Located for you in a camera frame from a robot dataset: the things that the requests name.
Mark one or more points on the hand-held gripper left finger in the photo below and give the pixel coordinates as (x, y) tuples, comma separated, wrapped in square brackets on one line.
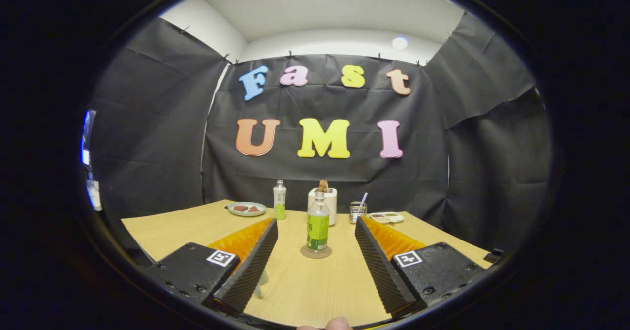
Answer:
[(251, 273)]

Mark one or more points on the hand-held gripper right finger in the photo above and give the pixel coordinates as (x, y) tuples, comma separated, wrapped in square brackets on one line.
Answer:
[(381, 271)]

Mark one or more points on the round clear coaster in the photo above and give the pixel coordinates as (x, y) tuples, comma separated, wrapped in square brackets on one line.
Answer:
[(316, 254)]

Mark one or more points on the clear juice bottle green label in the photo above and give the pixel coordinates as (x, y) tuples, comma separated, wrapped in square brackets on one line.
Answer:
[(318, 231)]

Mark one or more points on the small capped green drink bottle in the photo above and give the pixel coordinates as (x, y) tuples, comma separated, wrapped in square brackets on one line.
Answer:
[(279, 202)]

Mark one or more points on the wooden table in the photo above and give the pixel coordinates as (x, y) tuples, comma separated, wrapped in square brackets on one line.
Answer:
[(339, 290)]

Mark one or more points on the white divided dish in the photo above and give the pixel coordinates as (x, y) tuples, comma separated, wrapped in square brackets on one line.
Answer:
[(386, 220)]

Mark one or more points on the pale green plate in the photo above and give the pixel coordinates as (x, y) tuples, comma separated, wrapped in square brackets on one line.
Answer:
[(246, 214)]

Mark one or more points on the metal mesh holder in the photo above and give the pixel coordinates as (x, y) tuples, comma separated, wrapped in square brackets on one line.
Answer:
[(358, 213)]

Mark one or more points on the white straw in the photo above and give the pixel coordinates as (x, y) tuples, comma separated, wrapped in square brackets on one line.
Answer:
[(364, 198)]

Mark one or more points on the white toaster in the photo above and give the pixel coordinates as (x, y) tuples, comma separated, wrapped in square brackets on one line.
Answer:
[(332, 204)]

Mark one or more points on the bread slice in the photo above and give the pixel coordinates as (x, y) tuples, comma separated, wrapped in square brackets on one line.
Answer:
[(323, 186)]

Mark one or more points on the small black block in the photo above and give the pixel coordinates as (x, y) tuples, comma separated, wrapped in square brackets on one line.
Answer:
[(494, 256)]

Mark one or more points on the black backdrop cloth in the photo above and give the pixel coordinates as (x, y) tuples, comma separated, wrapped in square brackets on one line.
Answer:
[(147, 123)]

